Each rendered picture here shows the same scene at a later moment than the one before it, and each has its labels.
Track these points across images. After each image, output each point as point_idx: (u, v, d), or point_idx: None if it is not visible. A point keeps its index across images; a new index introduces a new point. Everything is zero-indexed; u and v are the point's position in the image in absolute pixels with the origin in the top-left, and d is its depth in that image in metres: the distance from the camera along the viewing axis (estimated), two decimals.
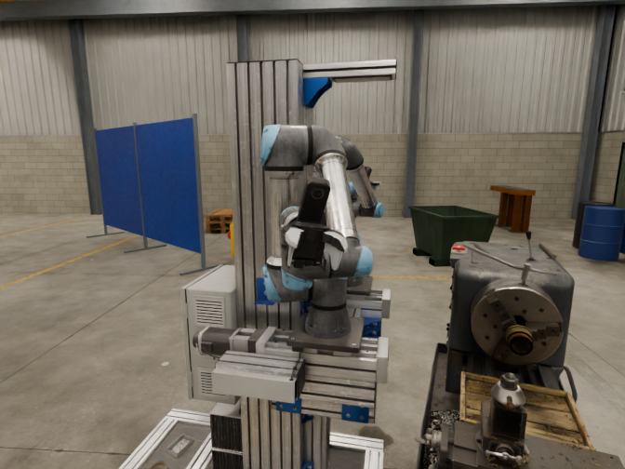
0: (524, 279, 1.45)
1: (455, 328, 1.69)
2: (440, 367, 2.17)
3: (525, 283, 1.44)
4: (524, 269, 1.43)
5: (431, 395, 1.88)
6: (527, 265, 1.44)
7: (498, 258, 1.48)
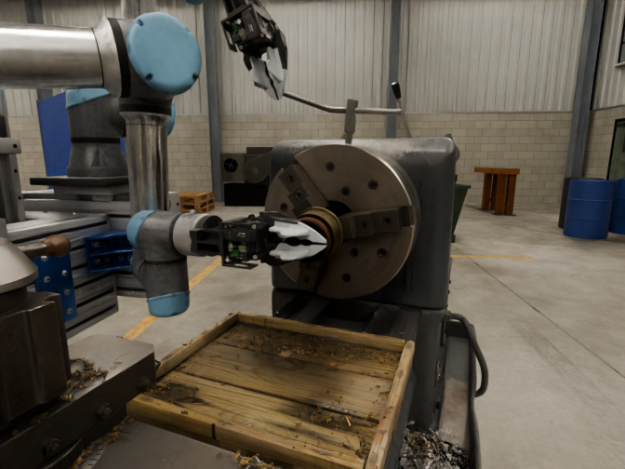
0: (351, 135, 0.76)
1: None
2: None
3: (350, 140, 0.75)
4: (346, 110, 0.74)
5: None
6: (355, 104, 0.75)
7: (306, 98, 0.78)
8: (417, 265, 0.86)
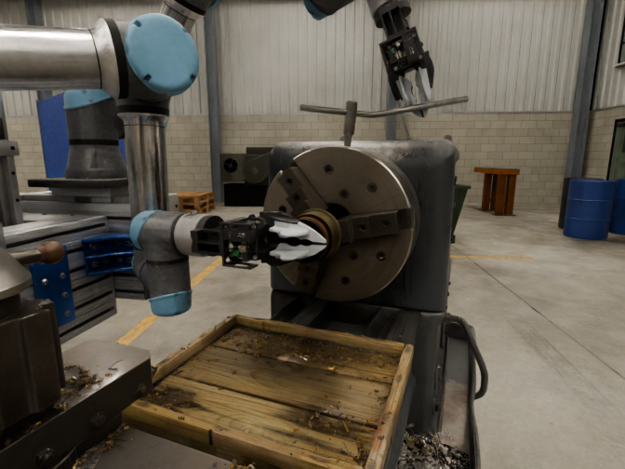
0: (348, 137, 0.75)
1: None
2: None
3: (344, 141, 0.76)
4: (353, 113, 0.75)
5: None
6: (350, 105, 0.73)
7: (403, 106, 0.75)
8: (416, 268, 0.86)
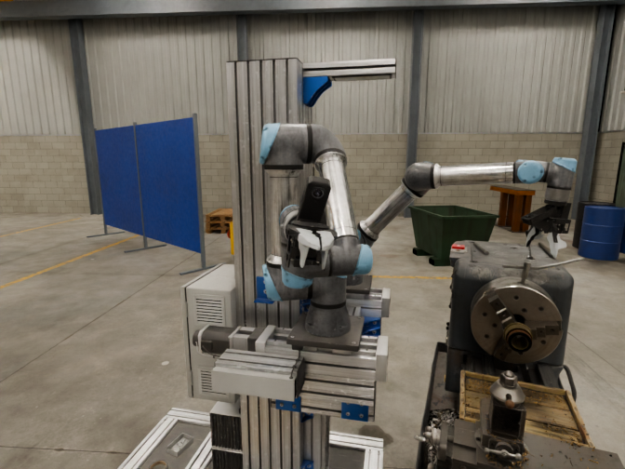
0: (525, 279, 1.44)
1: (455, 327, 1.69)
2: (440, 366, 2.17)
3: (521, 280, 1.45)
4: (526, 267, 1.45)
5: (431, 394, 1.88)
6: (527, 265, 1.42)
7: (551, 263, 1.45)
8: None
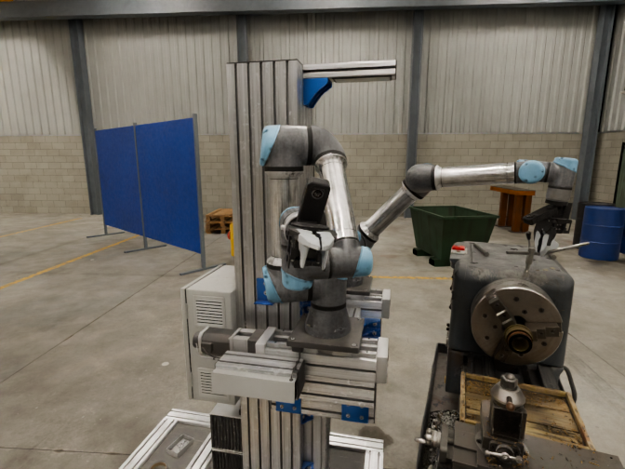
0: (528, 265, 1.43)
1: (455, 328, 1.69)
2: (440, 367, 2.17)
3: (525, 266, 1.44)
4: (531, 252, 1.43)
5: (431, 395, 1.88)
6: (532, 250, 1.41)
7: (556, 248, 1.43)
8: None
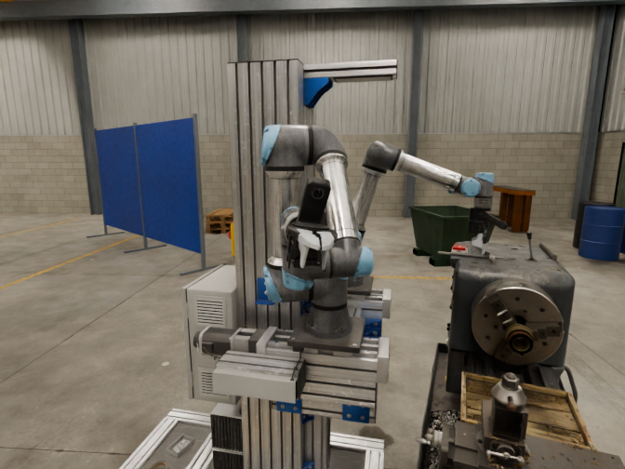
0: None
1: (456, 328, 1.69)
2: (440, 367, 2.17)
3: (494, 259, 1.68)
4: (489, 255, 1.74)
5: (432, 395, 1.88)
6: None
7: (467, 255, 1.79)
8: None
